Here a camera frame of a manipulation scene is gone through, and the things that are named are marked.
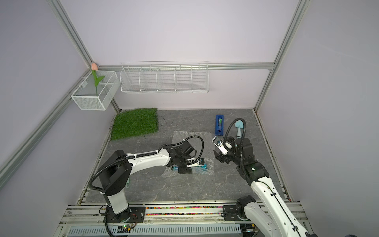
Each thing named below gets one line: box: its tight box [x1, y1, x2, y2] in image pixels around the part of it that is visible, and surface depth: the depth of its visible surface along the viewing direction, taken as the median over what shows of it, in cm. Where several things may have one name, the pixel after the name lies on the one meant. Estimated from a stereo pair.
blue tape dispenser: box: [214, 114, 225, 137], surface depth 106 cm
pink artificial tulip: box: [91, 62, 106, 97], surface depth 92 cm
